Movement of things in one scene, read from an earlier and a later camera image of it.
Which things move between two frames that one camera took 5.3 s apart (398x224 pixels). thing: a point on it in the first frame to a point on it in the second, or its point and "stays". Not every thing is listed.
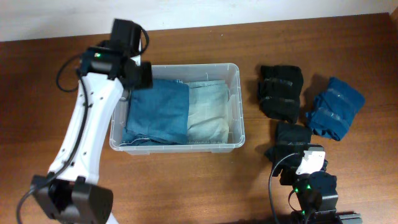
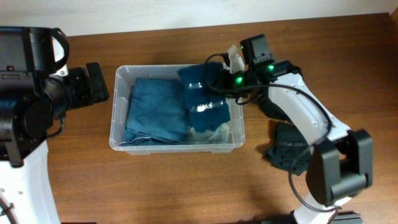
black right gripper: (290, 172) to (228, 81)
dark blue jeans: (158, 115) stays
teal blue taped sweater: (334, 109) to (208, 106)
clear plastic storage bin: (189, 109) stays
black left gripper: (142, 76) to (97, 82)
